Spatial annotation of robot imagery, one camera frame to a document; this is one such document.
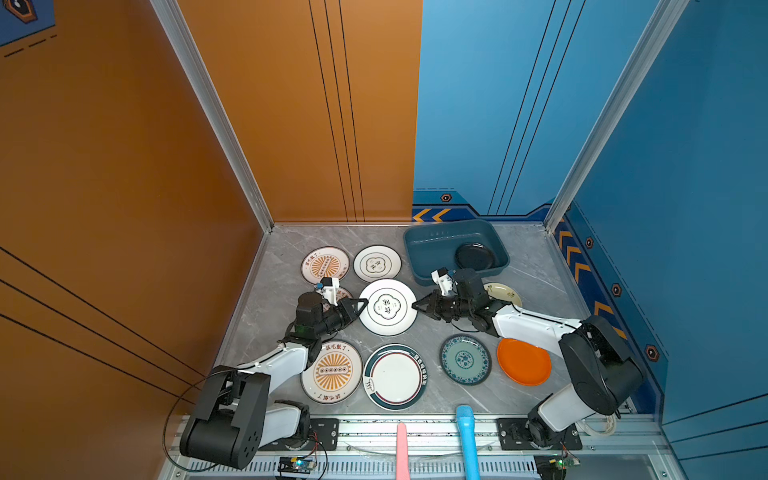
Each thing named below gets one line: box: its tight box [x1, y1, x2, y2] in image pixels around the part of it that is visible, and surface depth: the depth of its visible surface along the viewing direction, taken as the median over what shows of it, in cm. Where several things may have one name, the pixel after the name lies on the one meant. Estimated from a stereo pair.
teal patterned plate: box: [440, 333, 492, 386], surface depth 87 cm
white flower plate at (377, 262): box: [353, 244, 403, 283], surface depth 111 cm
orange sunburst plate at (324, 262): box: [300, 246, 350, 284], surface depth 111 cm
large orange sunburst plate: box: [300, 340, 363, 404], surface depth 84 cm
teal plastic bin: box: [403, 219, 511, 285], surface depth 113 cm
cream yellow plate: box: [483, 282, 523, 307], surface depth 101 cm
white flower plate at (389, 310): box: [359, 279, 418, 337], surface depth 86 cm
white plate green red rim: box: [362, 343, 429, 411], surface depth 84 cm
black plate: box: [454, 242, 495, 272], surface depth 111 cm
